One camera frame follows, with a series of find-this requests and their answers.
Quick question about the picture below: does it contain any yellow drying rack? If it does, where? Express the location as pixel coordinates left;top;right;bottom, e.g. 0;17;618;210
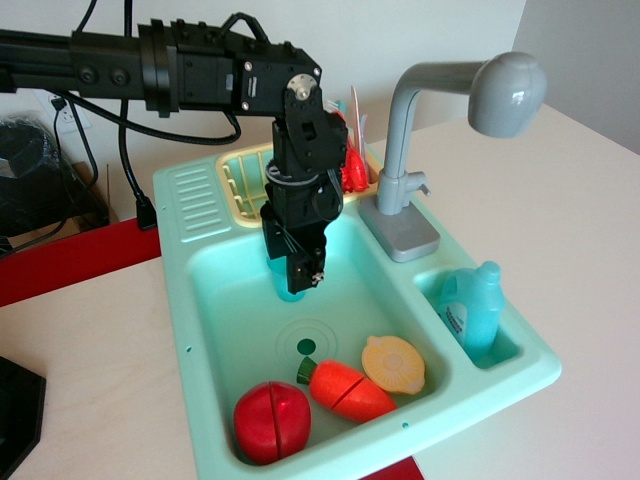
215;141;380;229

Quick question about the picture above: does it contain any black bag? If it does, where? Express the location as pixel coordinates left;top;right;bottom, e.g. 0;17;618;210
1;118;109;258

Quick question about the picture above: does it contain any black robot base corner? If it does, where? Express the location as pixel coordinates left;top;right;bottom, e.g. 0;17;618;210
1;357;46;479

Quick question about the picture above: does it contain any red board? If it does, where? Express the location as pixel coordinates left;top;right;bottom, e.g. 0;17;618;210
1;219;161;306

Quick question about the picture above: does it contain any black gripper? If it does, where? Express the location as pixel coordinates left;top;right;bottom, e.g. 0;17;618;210
260;162;343;295

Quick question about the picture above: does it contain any mint green toy sink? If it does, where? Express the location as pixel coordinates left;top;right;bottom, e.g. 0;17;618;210
153;156;561;479

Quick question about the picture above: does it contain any white wall outlet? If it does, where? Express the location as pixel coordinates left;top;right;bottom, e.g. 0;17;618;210
34;90;91;134

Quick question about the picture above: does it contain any red toy apple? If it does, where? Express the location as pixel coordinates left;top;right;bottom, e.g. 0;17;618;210
233;381;312;465

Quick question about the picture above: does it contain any red toy utensil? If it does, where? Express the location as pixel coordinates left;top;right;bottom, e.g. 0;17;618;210
341;134;369;193

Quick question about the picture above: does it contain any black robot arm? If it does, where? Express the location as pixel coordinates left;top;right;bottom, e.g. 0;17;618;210
1;13;348;294

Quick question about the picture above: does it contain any black cable with plug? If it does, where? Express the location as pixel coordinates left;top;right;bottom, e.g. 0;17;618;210
49;0;243;232

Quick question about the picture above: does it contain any orange toy carrot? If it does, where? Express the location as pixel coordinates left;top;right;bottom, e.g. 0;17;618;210
296;356;397;423

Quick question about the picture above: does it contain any blue detergent bottle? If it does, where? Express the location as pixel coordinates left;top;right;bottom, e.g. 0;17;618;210
435;261;505;361

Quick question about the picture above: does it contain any white plastic utensil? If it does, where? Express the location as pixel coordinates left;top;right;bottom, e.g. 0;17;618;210
350;86;366;157

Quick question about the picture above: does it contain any yellow toy lemon half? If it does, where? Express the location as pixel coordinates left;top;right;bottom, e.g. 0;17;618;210
361;336;426;395

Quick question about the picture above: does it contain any blue plastic cup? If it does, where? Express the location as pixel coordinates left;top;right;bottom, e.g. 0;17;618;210
267;257;306;303

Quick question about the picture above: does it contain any grey toy faucet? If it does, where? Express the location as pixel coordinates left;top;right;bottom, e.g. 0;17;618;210
359;51;548;263

